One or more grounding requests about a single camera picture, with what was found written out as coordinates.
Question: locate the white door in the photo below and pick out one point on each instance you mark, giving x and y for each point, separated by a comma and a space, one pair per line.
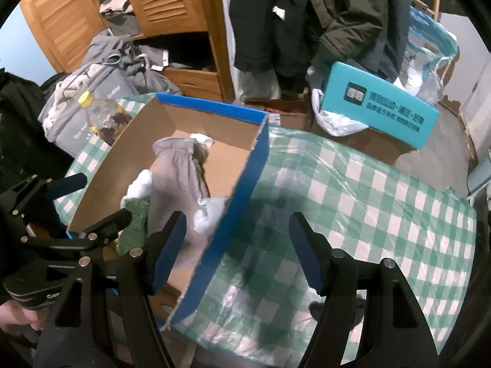
479, 115

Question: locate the grey hoodie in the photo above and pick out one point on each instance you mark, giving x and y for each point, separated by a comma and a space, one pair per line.
153, 76

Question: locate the black hanging jacket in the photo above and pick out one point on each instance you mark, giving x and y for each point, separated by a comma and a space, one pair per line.
268, 27

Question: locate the wooden louvered wardrobe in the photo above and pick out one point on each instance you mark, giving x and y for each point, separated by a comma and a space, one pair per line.
172, 0

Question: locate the white hanging garment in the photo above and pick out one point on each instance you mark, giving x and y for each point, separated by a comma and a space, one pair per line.
253, 84

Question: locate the grey cloth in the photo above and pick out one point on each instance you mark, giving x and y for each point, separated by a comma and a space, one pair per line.
180, 184

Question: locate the green sock with white toe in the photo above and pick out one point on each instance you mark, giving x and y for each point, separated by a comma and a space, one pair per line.
134, 226

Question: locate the grey white folded garment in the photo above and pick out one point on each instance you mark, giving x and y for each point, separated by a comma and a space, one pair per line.
119, 11

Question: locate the small white cloth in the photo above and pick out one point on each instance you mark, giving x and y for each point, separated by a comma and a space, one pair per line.
201, 139

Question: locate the teal box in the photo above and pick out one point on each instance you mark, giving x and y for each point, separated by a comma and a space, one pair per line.
383, 103

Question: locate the cardboard box with blue rim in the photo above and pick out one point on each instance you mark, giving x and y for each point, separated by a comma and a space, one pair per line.
226, 161

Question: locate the person's black jacket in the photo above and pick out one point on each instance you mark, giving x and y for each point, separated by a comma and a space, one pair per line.
23, 130

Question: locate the green white checkered tablecloth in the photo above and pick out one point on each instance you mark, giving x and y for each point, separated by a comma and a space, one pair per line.
364, 199

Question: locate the light blue cloth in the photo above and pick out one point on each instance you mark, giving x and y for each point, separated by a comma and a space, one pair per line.
209, 214

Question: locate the plastic bottle with yellow cap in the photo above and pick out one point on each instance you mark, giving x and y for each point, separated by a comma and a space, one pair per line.
103, 115

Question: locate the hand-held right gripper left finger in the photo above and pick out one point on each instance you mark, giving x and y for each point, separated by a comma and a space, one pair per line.
168, 249

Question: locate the white plastic bag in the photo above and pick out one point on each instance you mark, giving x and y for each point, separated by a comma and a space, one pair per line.
337, 122

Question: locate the person's left hand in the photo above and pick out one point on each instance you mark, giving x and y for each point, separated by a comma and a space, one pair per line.
17, 316

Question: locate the grey tote bag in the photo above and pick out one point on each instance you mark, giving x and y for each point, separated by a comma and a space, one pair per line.
96, 88

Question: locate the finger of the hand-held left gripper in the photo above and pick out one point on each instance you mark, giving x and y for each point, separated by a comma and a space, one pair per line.
65, 186
111, 224

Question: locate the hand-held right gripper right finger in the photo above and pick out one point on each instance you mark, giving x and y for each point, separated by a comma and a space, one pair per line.
307, 253

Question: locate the dark olive hanging jacket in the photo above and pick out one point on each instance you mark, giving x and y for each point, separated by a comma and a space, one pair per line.
353, 15

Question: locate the brown cardboard box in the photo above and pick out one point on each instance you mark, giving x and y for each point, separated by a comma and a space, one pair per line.
379, 145

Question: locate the blue plastic bag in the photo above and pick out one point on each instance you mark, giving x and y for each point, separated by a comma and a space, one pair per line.
433, 46

